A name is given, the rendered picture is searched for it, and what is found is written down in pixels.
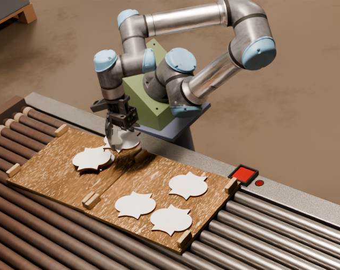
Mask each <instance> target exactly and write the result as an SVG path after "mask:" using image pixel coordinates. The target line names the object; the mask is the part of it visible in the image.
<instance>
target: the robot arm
mask: <svg viewBox="0 0 340 270"><path fill-rule="evenodd" d="M117 20H118V29H119V31H120V36H121V40H122V44H123V50H124V54H122V55H116V53H115V52H114V51H113V50H103V51H100V52H98V53H97V54H96V55H95V56H94V65H95V71H96V73H97V77H98V79H99V83H100V88H101V92H102V95H103V97H104V98H103V99H100V100H97V101H95V102H94V103H93V105H92V106H91V107H90V109H91V110H92V112H94V113H95V112H98V111H101V110H106V109H108V112H107V115H106V118H107V119H105V134H106V138H107V140H108V143H109V146H110V148H111V150H112V151H113V152H114V151H115V145H121V144H122V142H123V141H122V139H121V138H120V137H119V136H118V129H117V128H116V127H113V125H115V126H118V127H120V128H121V130H124V131H127V130H129V131H131V132H134V127H140V125H139V124H138V123H136V121H137V120H139V117H138V113H137V109H136V107H133V106H129V104H128V100H130V96H129V95H125V89H124V85H123V80H122V78H126V77H131V76H136V75H139V74H145V75H144V77H143V80H142V85H143V88H144V90H145V92H146V93H147V95H148V96H149V97H150V98H152V99H153V100H155V101H158V102H168V101H169V104H170V109H171V112H172V114H173V115H174V116H175V117H178V118H188V117H193V116H197V115H199V114H201V113H202V112H203V110H202V109H203V107H202V105H203V104H204V103H205V102H206V101H207V99H208V95H209V94H210V93H212V92H213V91H214V90H216V89H217V88H219V87H220V86H221V85H223V84H224V83H225V82H227V81H228V80H229V79H231V78H232V77H233V76H235V75H236V74H237V73H238V72H240V71H241V70H242V69H244V70H250V71H254V70H259V69H261V68H264V67H266V66H267V65H269V64H270V63H271V62H272V61H273V60H274V59H275V57H276V53H277V51H276V45H275V41H274V39H273V36H272V33H271V30H270V26H269V23H268V19H267V15H266V13H265V11H264V9H263V8H262V7H261V6H260V5H259V4H257V3H256V2H254V1H252V0H219V1H218V2H216V3H210V4H204V5H197V6H192V7H185V8H181V9H175V10H169V11H163V12H157V13H151V14H145V15H141V16H140V15H139V12H138V11H137V10H131V9H129V10H125V11H123V12H121V13H120V14H119V15H118V18H117ZM217 25H222V26H224V27H229V26H232V27H233V30H234V33H235V38H234V39H233V40H231V41H230V42H229V44H228V49H227V50H226V51H225V52H224V53H223V54H221V55H220V56H218V58H216V59H215V60H214V61H212V62H211V63H210V64H209V65H207V66H206V67H205V68H204V69H203V70H201V71H200V72H199V73H198V74H196V75H195V76H194V73H193V71H194V70H195V68H196V66H197V62H196V59H195V57H194V56H193V54H192V53H191V52H189V51H188V50H186V49H183V48H174V49H172V50H171V51H169V52H168V53H167V54H166V56H165V57H164V58H163V59H162V61H161V62H160V63H159V65H158V66H156V60H155V55H154V51H153V49H152V48H149V49H148V48H147V47H146V42H145V38H149V37H154V36H159V35H166V34H171V33H178V32H183V31H190V30H193V29H199V28H205V27H212V26H217ZM135 112H136V113H135ZM112 124H113V125H112Z"/></svg>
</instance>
